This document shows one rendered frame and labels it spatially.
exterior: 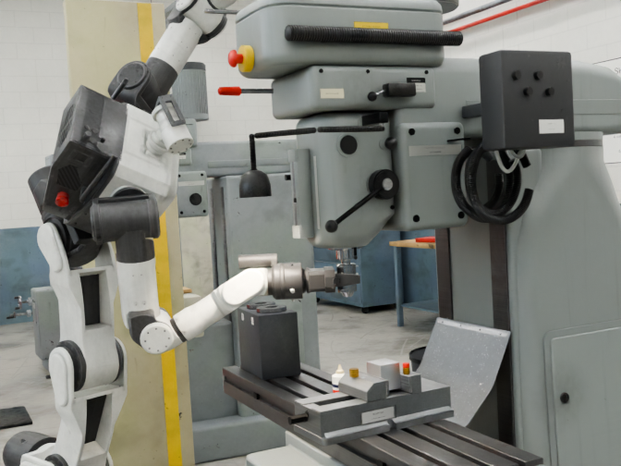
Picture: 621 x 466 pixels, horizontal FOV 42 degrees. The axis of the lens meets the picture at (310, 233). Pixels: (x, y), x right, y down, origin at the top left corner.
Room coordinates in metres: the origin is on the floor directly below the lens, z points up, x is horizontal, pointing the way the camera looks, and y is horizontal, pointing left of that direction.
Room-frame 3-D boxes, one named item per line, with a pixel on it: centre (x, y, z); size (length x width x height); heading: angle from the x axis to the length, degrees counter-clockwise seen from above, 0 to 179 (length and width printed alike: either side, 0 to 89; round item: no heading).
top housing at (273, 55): (1.97, -0.10, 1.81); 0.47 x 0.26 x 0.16; 115
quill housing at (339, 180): (1.96, -0.09, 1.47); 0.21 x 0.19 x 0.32; 25
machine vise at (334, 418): (1.81, -0.12, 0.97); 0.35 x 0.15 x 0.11; 118
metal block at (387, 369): (1.82, -0.15, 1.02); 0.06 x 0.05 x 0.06; 28
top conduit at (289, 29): (1.84, -0.18, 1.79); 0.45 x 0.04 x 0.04; 115
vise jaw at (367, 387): (1.80, -0.10, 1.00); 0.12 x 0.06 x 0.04; 28
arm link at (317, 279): (1.96, 0.01, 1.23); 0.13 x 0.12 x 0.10; 1
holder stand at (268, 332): (2.42, 0.15, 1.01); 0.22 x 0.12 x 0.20; 21
